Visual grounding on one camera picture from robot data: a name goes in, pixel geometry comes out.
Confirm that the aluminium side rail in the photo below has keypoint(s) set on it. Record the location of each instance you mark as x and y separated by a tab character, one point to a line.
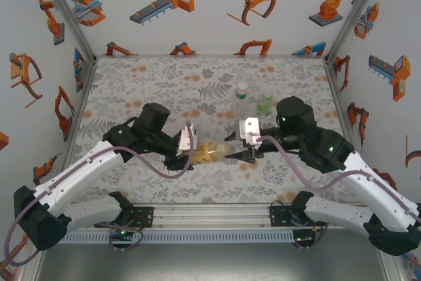
79	110
341	110

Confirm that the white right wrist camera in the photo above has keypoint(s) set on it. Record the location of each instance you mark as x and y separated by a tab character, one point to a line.
248	128

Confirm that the aluminium back rail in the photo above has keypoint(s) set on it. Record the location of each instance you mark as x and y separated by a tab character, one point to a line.
210	55

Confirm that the clear water bottle green label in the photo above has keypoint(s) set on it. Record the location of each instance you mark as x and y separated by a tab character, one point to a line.
241	105

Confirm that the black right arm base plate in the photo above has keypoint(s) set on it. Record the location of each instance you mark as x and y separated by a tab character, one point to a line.
279	218

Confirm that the yellow bottle cap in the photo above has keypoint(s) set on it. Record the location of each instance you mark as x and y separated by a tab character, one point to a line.
225	148

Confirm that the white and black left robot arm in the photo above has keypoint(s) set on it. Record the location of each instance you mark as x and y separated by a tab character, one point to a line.
75	175

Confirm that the short clear bottle green label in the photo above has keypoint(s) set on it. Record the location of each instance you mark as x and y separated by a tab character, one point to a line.
264	108

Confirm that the aluminium frame post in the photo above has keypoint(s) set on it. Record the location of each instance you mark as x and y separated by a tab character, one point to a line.
33	269
358	11
65	11
393	269

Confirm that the white bottle cap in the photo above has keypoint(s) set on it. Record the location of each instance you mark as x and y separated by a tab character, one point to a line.
242	86

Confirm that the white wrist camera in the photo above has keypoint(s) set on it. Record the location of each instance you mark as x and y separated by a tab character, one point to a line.
185	141
248	128

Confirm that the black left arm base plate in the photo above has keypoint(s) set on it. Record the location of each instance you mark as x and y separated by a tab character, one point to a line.
144	216

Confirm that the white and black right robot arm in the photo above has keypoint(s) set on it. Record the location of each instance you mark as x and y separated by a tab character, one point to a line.
371	189

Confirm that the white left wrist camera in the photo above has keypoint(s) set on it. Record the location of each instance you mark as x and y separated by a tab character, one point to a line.
185	141

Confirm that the small circuit board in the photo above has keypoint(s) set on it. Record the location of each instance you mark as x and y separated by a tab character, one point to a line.
121	233
302	239

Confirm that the floral print tablecloth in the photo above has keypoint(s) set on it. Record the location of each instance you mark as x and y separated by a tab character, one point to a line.
213	185

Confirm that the aluminium front rail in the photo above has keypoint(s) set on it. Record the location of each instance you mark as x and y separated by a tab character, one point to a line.
210	216

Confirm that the yellow tea bottle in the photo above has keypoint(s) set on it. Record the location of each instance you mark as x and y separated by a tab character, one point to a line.
207	154

